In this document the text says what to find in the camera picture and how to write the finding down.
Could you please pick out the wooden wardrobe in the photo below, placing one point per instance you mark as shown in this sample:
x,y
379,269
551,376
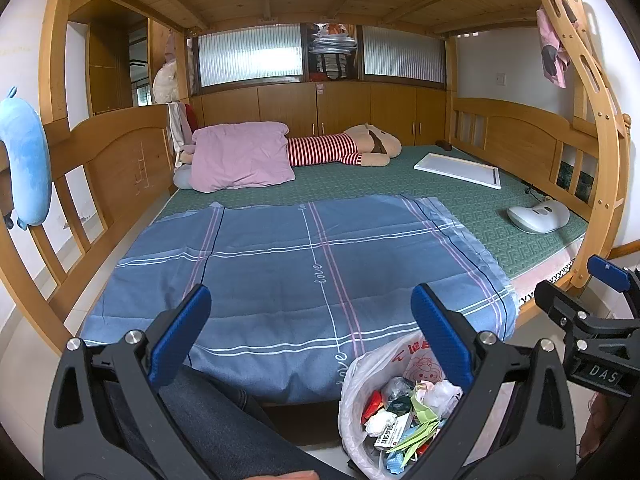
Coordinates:
x,y
107,75

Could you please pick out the pink pillow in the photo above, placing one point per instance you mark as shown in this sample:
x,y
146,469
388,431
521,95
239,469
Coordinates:
x,y
240,157

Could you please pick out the blue plush toy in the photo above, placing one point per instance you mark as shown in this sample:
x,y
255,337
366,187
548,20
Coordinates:
x,y
25,160

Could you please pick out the white tissue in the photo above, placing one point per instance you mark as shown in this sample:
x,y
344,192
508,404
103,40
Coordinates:
x,y
379,421

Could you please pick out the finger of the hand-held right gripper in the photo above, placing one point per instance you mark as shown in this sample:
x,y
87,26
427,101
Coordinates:
x,y
560,305
607,271

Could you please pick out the wooden curved ladder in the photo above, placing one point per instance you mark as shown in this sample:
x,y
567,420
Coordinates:
x,y
605,135

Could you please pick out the white flat board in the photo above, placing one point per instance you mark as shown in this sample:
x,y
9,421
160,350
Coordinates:
x,y
457,170

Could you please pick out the wall socket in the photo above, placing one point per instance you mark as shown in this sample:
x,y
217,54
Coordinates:
x,y
500,79

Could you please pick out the wastebasket with white plastic bag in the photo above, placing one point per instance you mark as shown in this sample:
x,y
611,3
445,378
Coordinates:
x,y
360,375

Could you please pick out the blue plaid sheet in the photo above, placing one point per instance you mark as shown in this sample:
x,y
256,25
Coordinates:
x,y
300,285

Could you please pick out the person's left hand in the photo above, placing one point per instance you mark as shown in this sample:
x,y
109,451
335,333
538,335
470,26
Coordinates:
x,y
300,476

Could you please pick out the white ointment box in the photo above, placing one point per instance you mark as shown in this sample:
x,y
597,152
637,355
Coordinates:
x,y
392,435

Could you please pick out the green origami paper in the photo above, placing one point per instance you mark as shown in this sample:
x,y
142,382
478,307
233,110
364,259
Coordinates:
x,y
422,407

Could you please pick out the white and red clothes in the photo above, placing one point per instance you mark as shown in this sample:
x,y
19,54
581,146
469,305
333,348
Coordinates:
x,y
180,125

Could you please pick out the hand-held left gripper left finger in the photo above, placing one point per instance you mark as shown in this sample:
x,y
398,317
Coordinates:
x,y
180,330

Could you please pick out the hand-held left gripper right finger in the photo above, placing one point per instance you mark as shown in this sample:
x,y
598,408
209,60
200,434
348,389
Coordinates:
x,y
440,332

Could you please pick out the grey small pillow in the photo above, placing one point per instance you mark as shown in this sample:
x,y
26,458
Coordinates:
x,y
184,176

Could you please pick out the white patterned mattress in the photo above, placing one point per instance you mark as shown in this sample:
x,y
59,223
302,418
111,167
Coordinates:
x,y
545,275

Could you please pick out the white koala face pillow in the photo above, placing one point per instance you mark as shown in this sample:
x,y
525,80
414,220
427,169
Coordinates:
x,y
540,216

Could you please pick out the person's right hand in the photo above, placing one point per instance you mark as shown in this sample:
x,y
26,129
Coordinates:
x,y
597,425

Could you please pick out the stacked bags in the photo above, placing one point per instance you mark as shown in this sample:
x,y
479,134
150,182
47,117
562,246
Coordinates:
x,y
331,55

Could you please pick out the pink hanging cloth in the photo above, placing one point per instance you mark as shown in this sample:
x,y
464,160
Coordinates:
x,y
550,60

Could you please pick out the ribbed glass window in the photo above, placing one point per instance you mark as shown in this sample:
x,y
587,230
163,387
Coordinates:
x,y
402,52
250,55

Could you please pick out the red striped plush toy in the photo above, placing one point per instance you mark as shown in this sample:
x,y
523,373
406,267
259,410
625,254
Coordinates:
x,y
325,147

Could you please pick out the wooden bunk bed frame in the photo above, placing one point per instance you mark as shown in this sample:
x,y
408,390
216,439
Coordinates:
x,y
125,160

